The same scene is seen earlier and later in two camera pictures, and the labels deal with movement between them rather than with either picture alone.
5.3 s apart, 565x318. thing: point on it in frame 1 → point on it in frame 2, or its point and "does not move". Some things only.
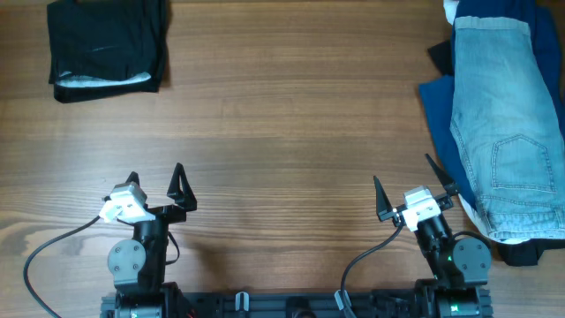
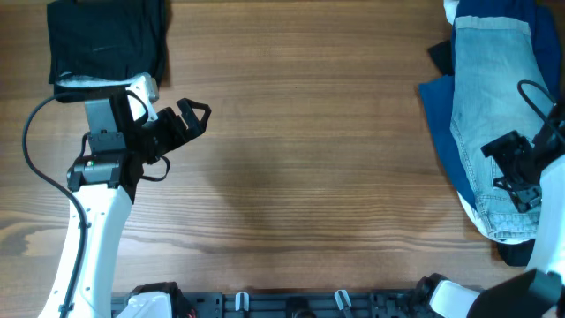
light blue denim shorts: (508, 120) does not move
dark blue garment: (437, 94) does not move
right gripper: (449, 185) → (503, 148)
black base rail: (294, 304) does not move
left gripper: (183, 199) → (195, 127)
